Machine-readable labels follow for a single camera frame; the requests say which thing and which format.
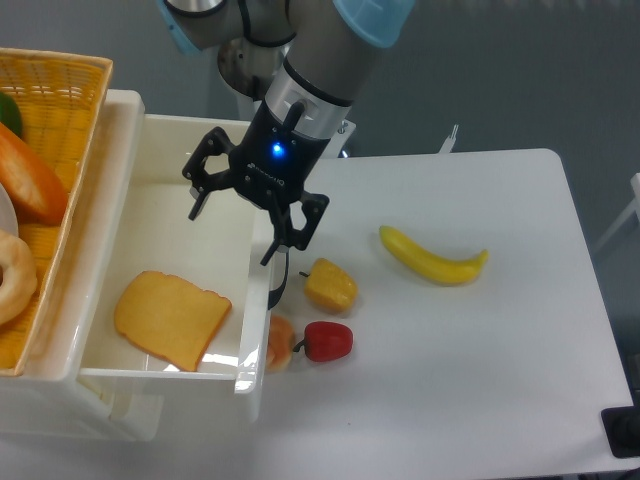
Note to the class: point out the red bell pepper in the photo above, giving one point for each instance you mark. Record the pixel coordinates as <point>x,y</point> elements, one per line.
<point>325,341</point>

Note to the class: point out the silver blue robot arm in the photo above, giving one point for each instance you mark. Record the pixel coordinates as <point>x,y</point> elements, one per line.
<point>332,48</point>

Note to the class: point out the round bread bun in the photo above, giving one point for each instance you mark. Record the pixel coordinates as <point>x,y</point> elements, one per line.
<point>281,340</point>

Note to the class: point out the yellow banana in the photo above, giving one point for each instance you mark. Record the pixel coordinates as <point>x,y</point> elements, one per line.
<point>427,264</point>

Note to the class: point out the white bracket behind table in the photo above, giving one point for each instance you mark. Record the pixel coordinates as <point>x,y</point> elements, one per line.
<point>450,141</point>

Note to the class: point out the black drawer handle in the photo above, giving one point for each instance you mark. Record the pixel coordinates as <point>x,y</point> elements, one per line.
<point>276,294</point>

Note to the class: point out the yellow bell pepper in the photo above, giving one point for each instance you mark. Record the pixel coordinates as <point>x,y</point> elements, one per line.
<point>329,287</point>

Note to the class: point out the white drawer cabinet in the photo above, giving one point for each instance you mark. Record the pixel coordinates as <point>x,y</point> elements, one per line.
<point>50,397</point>

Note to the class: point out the white frame at right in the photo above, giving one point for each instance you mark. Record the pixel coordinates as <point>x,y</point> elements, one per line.
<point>624,223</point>

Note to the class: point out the white open upper drawer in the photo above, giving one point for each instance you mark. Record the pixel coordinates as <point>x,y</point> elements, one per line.
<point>221,250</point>

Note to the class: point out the white plate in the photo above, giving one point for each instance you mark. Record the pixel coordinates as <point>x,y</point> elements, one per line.
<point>8,218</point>

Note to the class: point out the green pepper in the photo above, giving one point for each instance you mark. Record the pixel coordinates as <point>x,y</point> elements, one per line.
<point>10,115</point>

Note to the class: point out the yellow woven basket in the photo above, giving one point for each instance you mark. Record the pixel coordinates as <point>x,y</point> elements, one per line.
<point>59,96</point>

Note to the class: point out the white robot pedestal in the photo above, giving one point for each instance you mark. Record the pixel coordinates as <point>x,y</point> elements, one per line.
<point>248,70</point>

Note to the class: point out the beige bagel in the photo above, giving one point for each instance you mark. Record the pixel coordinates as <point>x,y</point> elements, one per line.
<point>19,277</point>

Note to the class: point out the black device at edge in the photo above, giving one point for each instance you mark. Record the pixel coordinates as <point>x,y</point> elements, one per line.
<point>622,430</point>

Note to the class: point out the orange bread slice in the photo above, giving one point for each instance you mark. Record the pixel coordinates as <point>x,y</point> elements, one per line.
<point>170,318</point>

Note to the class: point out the orange bread loaf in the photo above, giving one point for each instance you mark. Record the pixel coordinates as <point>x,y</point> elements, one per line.
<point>31,184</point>

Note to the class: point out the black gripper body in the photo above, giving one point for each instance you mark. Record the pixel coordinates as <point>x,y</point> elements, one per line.
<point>273,158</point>

